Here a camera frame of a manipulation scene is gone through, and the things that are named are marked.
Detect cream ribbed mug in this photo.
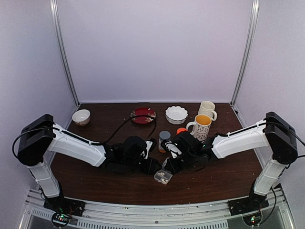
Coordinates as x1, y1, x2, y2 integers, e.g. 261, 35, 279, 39
198, 101, 217, 121

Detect orange pill bottle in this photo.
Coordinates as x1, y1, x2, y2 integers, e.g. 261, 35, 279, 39
176, 127, 188, 135

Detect red floral plate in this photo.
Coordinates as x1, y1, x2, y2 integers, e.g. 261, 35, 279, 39
130, 107, 156, 125

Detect grey lid vitamin bottle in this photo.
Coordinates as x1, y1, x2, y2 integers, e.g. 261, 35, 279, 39
158, 131, 171, 153

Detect front aluminium rail base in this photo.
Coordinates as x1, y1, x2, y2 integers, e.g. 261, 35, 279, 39
17, 187, 296, 229

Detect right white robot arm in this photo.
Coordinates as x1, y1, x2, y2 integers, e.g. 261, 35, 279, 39
161, 112, 298, 211

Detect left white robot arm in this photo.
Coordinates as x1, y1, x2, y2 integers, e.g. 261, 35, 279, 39
12, 114, 161, 212

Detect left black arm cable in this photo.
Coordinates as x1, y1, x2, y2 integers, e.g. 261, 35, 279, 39
13, 115, 158, 160

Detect white ceramic rice bowl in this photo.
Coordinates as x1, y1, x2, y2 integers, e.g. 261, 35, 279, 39
72, 109, 91, 126

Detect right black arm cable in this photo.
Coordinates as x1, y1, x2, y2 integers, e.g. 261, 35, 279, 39
264, 120, 305, 158

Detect right aluminium frame post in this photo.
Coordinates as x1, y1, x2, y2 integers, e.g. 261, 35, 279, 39
230, 0, 260, 106

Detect cream pills in organizer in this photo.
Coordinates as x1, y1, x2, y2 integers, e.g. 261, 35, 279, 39
157, 171, 168, 184

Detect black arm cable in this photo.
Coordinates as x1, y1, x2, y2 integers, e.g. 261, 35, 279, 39
13, 115, 158, 160
264, 120, 305, 158

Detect floral mug yellow inside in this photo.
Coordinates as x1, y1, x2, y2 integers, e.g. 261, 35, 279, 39
186, 114, 212, 141

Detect clear plastic pill organizer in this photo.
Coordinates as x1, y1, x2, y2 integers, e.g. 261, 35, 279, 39
154, 169, 173, 185

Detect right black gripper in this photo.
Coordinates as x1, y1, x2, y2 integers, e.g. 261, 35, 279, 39
164, 151, 197, 176

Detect white scalloped bowl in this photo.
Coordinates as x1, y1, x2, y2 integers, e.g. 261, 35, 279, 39
165, 106, 188, 125

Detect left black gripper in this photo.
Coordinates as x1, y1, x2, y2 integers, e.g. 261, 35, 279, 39
122, 156, 163, 176

